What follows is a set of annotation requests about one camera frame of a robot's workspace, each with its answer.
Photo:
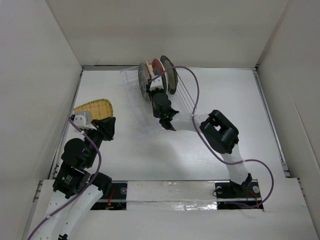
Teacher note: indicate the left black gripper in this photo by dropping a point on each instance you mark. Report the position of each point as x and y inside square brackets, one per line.
[105, 126]

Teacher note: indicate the brown rimmed cream plate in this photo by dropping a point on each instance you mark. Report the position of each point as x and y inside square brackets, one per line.
[172, 76]

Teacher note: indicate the grey reindeer pattern plate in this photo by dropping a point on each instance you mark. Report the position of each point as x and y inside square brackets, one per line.
[143, 77]

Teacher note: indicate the red teal floral plate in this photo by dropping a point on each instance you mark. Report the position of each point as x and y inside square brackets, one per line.
[158, 68]

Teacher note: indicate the square bamboo tray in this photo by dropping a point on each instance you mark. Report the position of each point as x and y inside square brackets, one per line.
[150, 70]
[99, 109]

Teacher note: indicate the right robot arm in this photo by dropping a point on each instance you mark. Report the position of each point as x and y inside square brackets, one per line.
[218, 134]

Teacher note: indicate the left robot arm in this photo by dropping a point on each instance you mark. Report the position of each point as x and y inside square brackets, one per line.
[75, 190]

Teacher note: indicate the white wire dish rack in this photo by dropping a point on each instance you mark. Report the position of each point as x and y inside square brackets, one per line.
[142, 110]

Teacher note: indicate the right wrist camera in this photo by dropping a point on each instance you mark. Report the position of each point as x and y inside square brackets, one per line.
[156, 84]

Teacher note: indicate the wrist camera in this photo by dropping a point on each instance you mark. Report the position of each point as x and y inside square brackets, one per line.
[156, 84]
[83, 120]

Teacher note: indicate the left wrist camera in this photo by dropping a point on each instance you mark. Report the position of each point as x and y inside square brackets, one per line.
[83, 120]

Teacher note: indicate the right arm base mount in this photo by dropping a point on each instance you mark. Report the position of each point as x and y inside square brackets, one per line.
[230, 196]

